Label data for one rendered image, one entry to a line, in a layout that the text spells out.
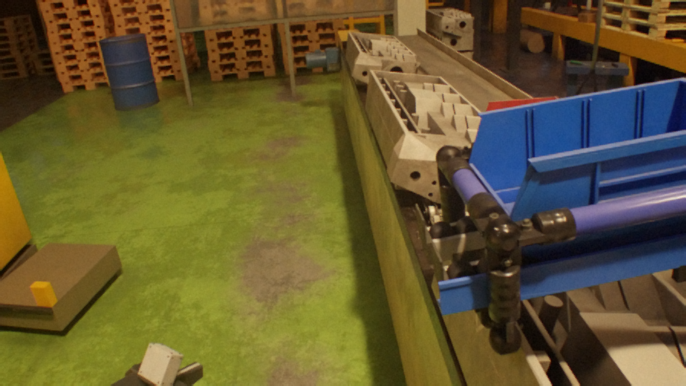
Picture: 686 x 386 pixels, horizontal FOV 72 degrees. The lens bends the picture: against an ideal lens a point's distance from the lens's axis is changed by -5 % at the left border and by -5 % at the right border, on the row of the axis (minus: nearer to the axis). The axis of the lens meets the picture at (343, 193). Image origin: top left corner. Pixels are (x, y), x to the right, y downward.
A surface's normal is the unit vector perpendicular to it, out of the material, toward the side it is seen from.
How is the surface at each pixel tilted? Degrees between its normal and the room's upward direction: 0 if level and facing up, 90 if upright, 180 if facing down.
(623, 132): 88
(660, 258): 90
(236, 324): 0
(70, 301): 90
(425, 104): 46
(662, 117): 88
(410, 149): 38
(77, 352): 0
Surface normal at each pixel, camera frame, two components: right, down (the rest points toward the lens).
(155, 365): -0.40, -0.32
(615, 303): 0.11, -0.57
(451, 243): 0.06, 0.43
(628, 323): 0.10, -0.90
